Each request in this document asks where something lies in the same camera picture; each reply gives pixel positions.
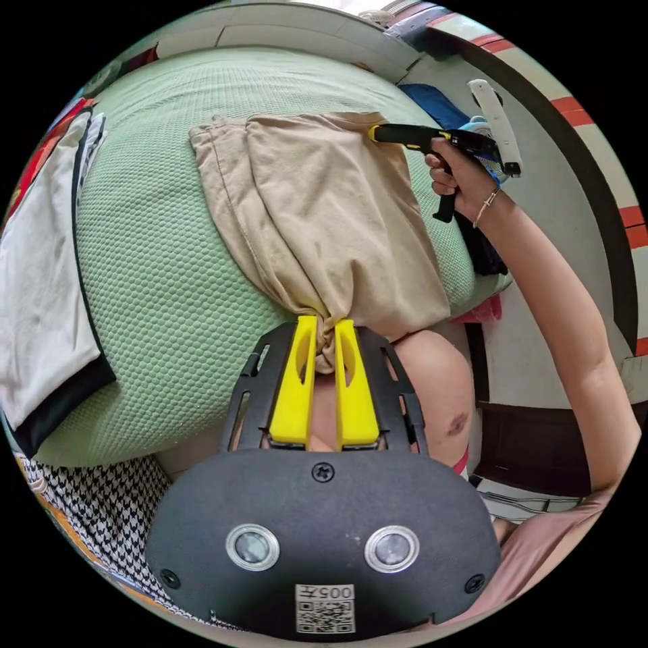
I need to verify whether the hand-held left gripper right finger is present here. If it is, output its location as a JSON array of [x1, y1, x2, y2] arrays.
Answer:
[[333, 319, 381, 452]]

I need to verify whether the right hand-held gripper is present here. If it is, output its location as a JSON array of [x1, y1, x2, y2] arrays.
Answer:
[[367, 124, 522, 224]]

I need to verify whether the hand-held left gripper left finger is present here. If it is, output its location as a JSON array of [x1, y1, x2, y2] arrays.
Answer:
[[269, 315, 319, 450]]

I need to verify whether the light brown t-shirt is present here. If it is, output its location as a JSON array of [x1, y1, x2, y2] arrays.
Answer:
[[188, 111, 452, 377]]

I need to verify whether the person's right forearm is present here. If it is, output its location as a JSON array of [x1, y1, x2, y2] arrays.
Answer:
[[471, 188, 624, 388]]

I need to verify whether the person's right hand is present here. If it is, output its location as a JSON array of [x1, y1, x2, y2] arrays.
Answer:
[[424, 137, 503, 227]]

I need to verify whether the blue cloth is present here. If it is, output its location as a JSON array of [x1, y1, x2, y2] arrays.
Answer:
[[397, 83, 473, 131]]

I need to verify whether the bed with green woven mat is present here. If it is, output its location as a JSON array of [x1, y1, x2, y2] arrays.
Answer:
[[34, 45, 513, 468]]

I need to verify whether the black white houndstooth cloth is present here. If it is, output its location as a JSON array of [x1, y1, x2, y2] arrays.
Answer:
[[13, 454, 213, 628]]

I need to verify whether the pile of clothes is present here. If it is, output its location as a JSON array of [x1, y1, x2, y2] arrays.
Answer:
[[0, 99, 118, 460]]

